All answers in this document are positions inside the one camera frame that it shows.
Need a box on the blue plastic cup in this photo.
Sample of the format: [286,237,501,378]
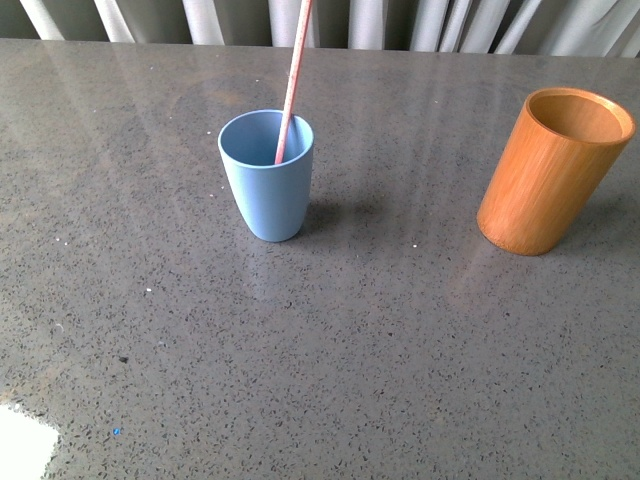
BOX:
[218,109,314,242]

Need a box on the orange bamboo chopstick holder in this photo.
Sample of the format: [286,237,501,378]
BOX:
[477,87,636,256]

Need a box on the grey pleated curtain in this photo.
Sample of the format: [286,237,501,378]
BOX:
[1,0,639,58]

